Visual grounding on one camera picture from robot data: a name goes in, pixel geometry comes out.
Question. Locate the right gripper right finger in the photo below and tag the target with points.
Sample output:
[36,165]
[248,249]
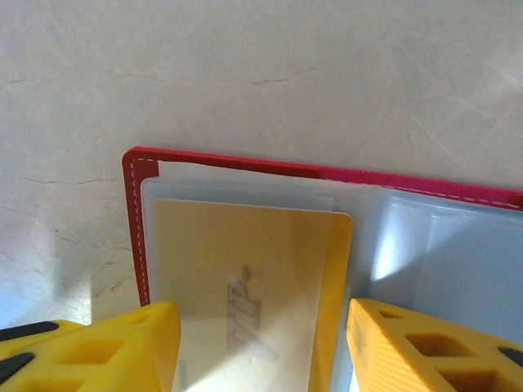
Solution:
[429,359]

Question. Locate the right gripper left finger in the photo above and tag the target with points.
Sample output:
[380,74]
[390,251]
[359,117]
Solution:
[102,359]

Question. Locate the red card holder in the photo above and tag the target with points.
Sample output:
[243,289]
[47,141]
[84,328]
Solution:
[137,228]

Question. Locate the gold credit card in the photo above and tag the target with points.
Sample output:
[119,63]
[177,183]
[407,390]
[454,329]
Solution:
[245,245]

